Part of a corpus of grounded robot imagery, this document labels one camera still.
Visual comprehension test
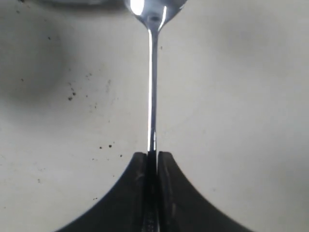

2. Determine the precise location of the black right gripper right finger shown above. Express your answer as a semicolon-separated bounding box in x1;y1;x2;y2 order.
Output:
157;152;249;232

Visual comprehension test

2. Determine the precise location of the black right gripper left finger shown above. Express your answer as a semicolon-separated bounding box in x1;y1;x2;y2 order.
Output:
59;152;147;232

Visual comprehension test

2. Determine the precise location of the long-handled steel spoon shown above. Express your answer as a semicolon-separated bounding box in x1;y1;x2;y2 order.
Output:
124;0;187;232

